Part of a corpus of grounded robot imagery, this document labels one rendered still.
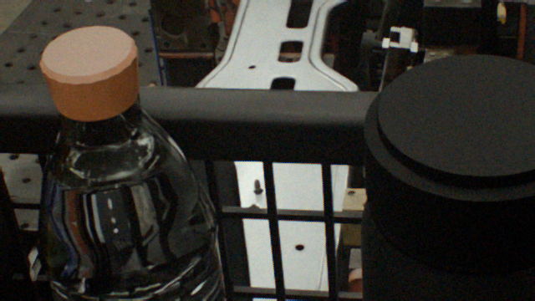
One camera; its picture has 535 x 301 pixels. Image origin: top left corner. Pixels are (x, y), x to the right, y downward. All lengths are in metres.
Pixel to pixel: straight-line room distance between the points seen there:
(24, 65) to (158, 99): 1.64
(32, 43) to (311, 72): 0.86
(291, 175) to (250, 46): 0.28
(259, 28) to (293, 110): 1.08
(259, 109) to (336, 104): 0.03
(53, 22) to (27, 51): 0.10
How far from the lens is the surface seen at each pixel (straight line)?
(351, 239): 1.13
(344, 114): 0.43
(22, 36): 2.17
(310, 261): 1.14
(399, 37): 1.10
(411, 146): 0.31
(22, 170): 1.82
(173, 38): 1.59
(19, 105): 0.46
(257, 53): 1.46
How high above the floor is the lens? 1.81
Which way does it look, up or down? 39 degrees down
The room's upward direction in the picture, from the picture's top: 6 degrees counter-clockwise
